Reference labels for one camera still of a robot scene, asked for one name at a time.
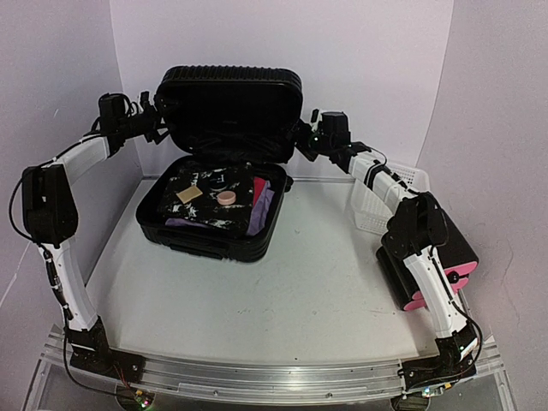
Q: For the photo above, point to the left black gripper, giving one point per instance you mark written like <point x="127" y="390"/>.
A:
<point x="154" y="119"/>

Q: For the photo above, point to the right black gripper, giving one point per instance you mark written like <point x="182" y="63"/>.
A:
<point x="300" y="140"/>

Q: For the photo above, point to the black ribbed hard-shell suitcase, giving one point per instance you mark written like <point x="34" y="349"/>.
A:
<point x="222" y="116"/>

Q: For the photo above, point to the black pouch with pink end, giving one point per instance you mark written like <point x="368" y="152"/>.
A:
<point x="458" y="248"/>

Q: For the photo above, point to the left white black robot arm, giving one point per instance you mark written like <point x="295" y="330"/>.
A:
<point x="50" y="221"/>

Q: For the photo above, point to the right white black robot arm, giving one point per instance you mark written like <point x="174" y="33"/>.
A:
<point x="458" y="337"/>

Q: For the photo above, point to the red folded cloth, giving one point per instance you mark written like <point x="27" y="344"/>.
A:
<point x="259" y="186"/>

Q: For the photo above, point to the tan square sponge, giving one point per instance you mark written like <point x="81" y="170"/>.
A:
<point x="189" y="194"/>

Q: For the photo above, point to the purple folded cloth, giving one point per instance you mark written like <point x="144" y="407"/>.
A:
<point x="261" y="206"/>

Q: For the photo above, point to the dark blue round tin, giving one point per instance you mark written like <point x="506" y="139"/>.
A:
<point x="218" y="182"/>

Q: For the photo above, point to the white perforated plastic basket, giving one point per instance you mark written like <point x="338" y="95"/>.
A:
<point x="371" y="214"/>

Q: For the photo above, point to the black white patterned pouch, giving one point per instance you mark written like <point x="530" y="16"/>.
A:
<point x="206" y="209"/>

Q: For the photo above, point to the pink round compact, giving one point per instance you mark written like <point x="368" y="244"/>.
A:
<point x="226" y="198"/>

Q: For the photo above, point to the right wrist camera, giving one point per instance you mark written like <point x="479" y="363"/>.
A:
<point x="316" y="120"/>

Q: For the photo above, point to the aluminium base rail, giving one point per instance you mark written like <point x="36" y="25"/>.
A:
<point x="294" y="384"/>

